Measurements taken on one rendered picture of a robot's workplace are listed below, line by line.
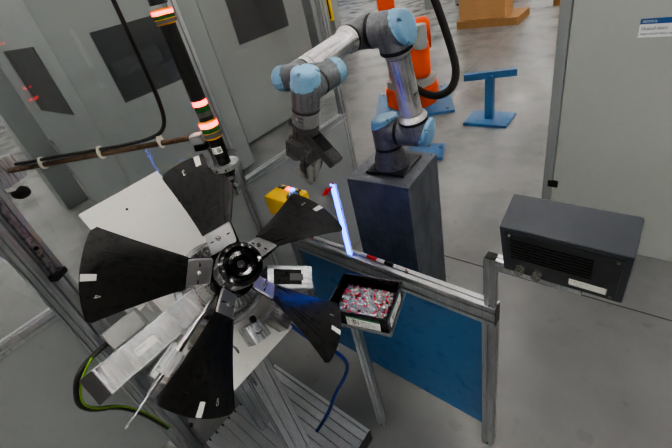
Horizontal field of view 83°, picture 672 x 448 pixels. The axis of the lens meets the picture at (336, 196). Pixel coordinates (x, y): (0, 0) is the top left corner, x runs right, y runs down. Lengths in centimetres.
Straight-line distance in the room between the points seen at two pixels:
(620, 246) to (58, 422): 191
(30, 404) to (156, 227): 84
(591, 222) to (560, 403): 128
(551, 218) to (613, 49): 145
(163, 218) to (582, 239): 115
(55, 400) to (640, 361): 247
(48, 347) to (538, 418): 197
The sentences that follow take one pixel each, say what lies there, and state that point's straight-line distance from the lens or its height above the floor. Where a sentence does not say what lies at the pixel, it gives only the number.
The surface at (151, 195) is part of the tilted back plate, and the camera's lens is 136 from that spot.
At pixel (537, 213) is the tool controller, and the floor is 124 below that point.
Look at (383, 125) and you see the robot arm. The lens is 157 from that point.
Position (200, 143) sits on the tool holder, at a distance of 97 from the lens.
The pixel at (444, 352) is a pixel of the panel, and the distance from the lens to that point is 162.
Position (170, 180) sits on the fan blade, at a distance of 120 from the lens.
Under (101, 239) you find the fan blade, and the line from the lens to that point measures 102.
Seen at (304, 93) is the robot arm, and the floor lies 157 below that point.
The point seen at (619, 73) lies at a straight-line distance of 236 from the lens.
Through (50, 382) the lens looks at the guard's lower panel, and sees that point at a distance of 186.
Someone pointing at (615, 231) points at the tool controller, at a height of 124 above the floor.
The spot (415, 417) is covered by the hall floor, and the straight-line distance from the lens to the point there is 205.
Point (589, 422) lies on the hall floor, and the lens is 213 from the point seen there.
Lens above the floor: 184
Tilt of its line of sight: 32 degrees down
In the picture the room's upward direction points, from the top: 14 degrees counter-clockwise
